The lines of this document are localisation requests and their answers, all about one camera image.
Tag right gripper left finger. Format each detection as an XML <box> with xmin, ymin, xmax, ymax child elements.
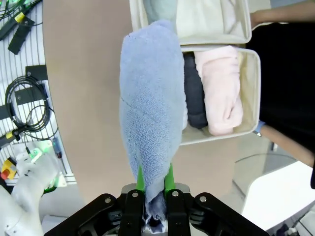
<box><xmin>44</xmin><ymin>164</ymin><xmax>145</xmax><ymax>236</ymax></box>

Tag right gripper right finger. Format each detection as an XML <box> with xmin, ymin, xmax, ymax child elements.
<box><xmin>164</xmin><ymin>163</ymin><xmax>269</xmax><ymax>236</ymax></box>

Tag blue towel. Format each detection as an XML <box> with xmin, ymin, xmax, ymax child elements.
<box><xmin>119</xmin><ymin>19</ymin><xmax>185</xmax><ymax>233</ymax></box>

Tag dark grey towel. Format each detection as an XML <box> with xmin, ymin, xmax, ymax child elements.
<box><xmin>183</xmin><ymin>53</ymin><xmax>209</xmax><ymax>129</ymax></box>

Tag pink towel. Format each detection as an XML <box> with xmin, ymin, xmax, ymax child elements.
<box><xmin>194</xmin><ymin>45</ymin><xmax>243</xmax><ymax>136</ymax></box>

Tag light teal towel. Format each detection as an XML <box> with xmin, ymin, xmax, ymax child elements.
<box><xmin>142</xmin><ymin>0</ymin><xmax>178</xmax><ymax>28</ymax></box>

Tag person's right forearm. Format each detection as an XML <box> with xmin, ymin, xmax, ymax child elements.
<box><xmin>251</xmin><ymin>4</ymin><xmax>315</xmax><ymax>26</ymax></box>

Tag white table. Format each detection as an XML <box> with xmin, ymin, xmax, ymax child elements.
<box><xmin>241</xmin><ymin>161</ymin><xmax>315</xmax><ymax>236</ymax></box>

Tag blue red screwdriver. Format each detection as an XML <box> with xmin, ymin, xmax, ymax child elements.
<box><xmin>51</xmin><ymin>137</ymin><xmax>68</xmax><ymax>176</ymax></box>

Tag yellow emergency stop button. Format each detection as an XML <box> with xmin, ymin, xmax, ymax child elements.
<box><xmin>0</xmin><ymin>158</ymin><xmax>18</xmax><ymax>181</ymax></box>

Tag beige fabric storage bin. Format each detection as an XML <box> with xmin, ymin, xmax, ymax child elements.
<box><xmin>129</xmin><ymin>0</ymin><xmax>253</xmax><ymax>47</ymax></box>
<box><xmin>179</xmin><ymin>48</ymin><xmax>261</xmax><ymax>146</ymax></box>

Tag black mounting plate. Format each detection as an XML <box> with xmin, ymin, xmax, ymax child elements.
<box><xmin>14</xmin><ymin>85</ymin><xmax>49</xmax><ymax>106</ymax></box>

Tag person in black polo shirt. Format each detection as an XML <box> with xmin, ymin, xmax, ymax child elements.
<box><xmin>246</xmin><ymin>22</ymin><xmax>315</xmax><ymax>190</ymax></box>

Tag black clamp with yellow label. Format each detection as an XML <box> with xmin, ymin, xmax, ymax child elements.
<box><xmin>7</xmin><ymin>14</ymin><xmax>36</xmax><ymax>56</ymax></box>

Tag grey floor cable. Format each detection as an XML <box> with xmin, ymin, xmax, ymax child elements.
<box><xmin>235</xmin><ymin>152</ymin><xmax>296</xmax><ymax>164</ymax></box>

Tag coiled black cable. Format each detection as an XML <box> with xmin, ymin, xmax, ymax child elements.
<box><xmin>4</xmin><ymin>75</ymin><xmax>54</xmax><ymax>138</ymax></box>

